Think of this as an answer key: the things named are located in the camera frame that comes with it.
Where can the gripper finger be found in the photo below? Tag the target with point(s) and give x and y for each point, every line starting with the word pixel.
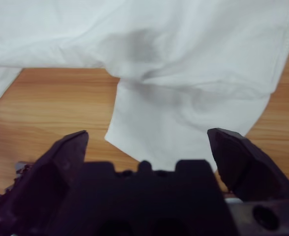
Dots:
pixel 247 172
pixel 36 196

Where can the white t-shirt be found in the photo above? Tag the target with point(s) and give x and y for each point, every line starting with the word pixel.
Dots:
pixel 183 61

